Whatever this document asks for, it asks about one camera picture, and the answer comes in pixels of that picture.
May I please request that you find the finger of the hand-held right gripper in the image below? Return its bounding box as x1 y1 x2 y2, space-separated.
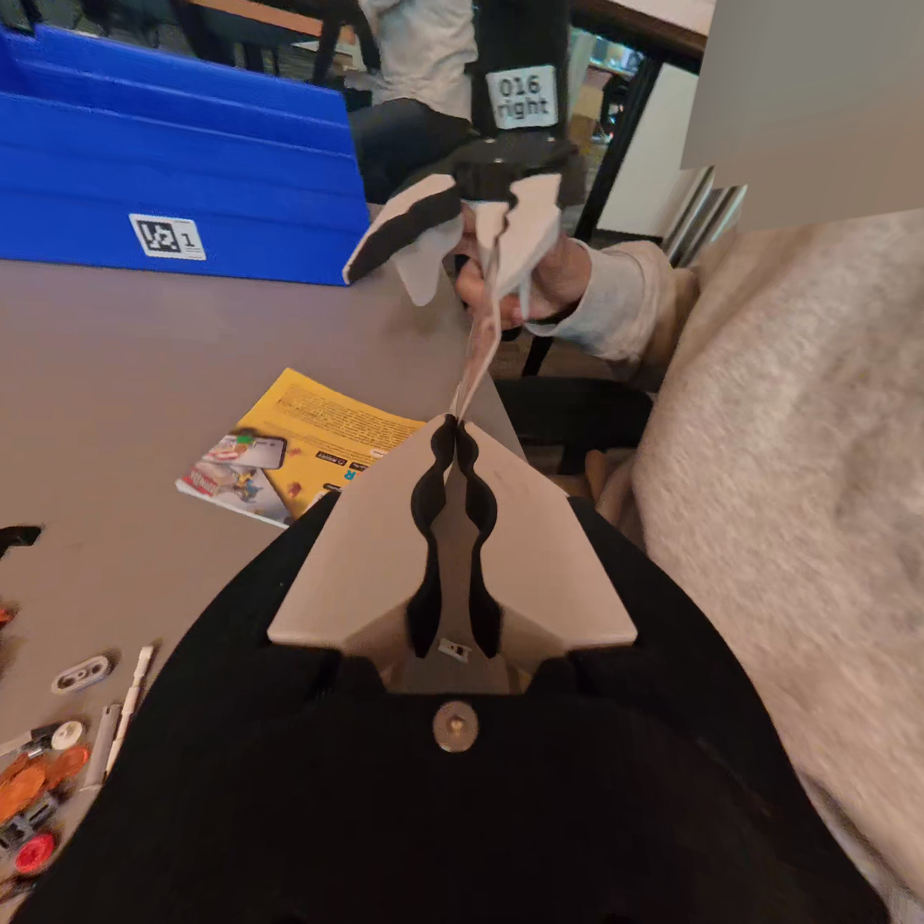
469 172 564 320
341 173 464 308

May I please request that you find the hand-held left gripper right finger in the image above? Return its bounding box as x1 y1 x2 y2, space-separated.
459 420 638 695

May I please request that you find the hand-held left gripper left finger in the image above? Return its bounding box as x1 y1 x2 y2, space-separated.
267 415 459 694

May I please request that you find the person's right forearm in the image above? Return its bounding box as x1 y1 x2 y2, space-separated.
527 240 701 391

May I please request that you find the pile of lego pieces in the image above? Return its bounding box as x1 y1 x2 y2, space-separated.
0 523 158 899

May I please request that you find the person's right hand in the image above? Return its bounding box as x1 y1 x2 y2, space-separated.
453 213 594 329

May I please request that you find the clear plastic bag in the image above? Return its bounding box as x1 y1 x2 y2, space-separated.
346 0 479 205

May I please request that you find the black-edged side table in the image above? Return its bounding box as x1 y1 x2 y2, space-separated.
570 0 710 244

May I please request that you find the yellow printed booklet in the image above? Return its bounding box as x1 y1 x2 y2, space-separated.
175 368 428 530

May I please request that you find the black office chair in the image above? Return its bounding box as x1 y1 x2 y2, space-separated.
494 375 654 477

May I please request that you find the blue plastic bin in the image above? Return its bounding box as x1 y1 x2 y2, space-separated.
0 22 371 287

